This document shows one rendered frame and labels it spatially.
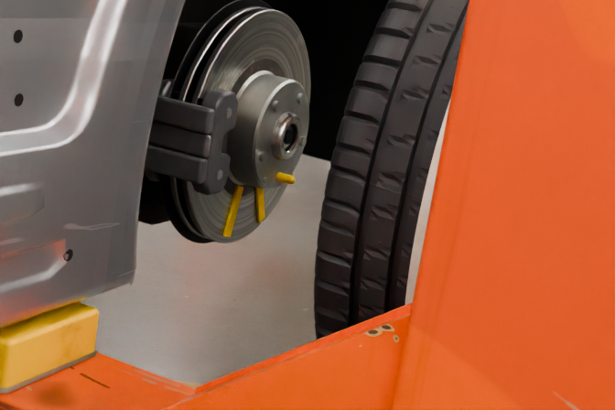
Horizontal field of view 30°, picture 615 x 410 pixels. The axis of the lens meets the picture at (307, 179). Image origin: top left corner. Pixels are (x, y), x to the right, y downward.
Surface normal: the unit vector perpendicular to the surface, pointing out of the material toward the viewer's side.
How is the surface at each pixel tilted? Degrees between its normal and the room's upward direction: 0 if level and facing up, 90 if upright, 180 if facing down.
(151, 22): 90
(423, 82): 64
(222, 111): 90
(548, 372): 90
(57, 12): 90
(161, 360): 0
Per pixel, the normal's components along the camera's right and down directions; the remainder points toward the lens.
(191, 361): 0.16, -0.96
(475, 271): -0.45, 0.13
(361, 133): -0.40, -0.11
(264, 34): 0.88, 0.24
